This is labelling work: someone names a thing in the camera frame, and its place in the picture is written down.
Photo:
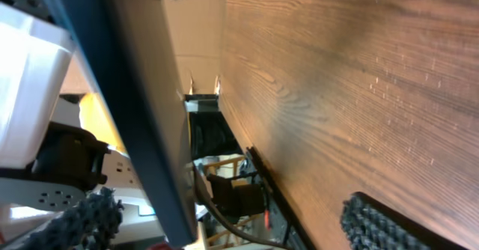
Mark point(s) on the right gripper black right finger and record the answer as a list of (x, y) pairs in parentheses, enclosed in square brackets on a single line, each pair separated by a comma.
[(370, 224)]

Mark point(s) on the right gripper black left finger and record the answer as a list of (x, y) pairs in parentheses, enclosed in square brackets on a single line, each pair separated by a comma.
[(91, 224)]

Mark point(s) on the Galaxy S24 smartphone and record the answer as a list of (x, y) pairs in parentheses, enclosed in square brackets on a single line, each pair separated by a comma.
[(127, 47)]

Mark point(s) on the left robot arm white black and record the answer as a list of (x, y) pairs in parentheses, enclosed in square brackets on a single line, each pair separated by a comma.
[(44, 164)]

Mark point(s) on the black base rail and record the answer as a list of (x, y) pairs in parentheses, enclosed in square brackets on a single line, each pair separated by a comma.
[(284, 220)]

